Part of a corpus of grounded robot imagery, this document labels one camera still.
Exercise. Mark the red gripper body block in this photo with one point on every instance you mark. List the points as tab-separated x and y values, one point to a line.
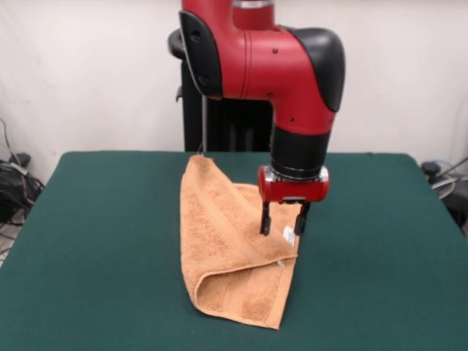
292	190

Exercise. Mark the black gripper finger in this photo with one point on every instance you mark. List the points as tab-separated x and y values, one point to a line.
301	221
265	221

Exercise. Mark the orange terry towel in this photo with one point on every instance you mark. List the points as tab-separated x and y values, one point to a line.
219	237

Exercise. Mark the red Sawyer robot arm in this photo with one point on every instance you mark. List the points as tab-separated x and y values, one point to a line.
263	62

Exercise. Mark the black floor object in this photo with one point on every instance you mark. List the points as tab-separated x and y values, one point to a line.
459	208

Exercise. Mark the dark green table cloth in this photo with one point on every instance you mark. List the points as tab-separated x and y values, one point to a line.
91	237

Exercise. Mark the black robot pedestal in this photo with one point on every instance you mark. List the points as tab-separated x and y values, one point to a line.
234	124

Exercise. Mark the black pedestal foot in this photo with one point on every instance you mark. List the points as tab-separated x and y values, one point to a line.
431	167
21	159

